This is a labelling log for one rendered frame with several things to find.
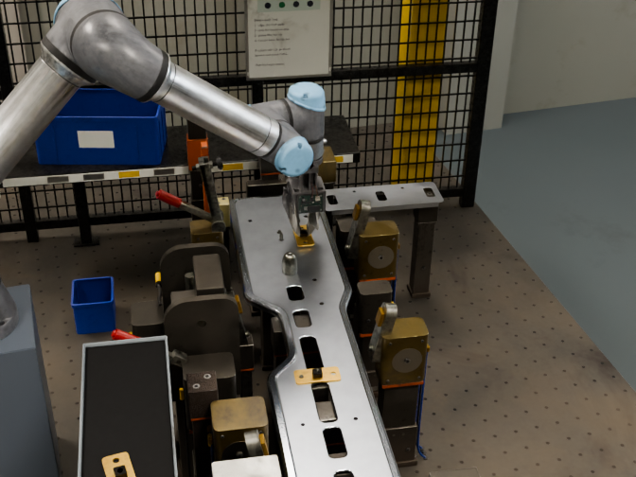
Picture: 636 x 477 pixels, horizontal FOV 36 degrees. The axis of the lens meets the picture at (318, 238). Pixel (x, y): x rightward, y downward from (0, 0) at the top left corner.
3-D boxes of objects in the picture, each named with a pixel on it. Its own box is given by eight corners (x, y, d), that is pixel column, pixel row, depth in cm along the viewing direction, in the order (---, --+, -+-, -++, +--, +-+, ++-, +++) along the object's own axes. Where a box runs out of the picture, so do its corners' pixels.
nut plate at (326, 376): (338, 367, 183) (338, 362, 182) (341, 380, 179) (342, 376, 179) (292, 371, 181) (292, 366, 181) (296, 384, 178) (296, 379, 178)
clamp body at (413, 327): (431, 466, 203) (445, 334, 184) (375, 472, 201) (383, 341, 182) (422, 443, 208) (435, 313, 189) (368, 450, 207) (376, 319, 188)
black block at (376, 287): (398, 397, 221) (407, 291, 205) (356, 401, 219) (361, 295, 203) (393, 381, 225) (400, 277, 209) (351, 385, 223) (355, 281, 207)
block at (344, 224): (384, 325, 243) (391, 228, 227) (338, 329, 241) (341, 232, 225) (378, 307, 249) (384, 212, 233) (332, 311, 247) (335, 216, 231)
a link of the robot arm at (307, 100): (277, 83, 198) (316, 77, 201) (278, 132, 204) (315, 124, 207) (293, 99, 192) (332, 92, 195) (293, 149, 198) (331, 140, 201)
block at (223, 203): (235, 332, 239) (229, 203, 219) (220, 333, 238) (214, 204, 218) (233, 323, 241) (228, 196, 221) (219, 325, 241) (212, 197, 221)
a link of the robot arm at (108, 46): (112, 21, 153) (330, 145, 184) (94, -1, 162) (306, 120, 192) (74, 82, 156) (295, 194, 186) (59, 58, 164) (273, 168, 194)
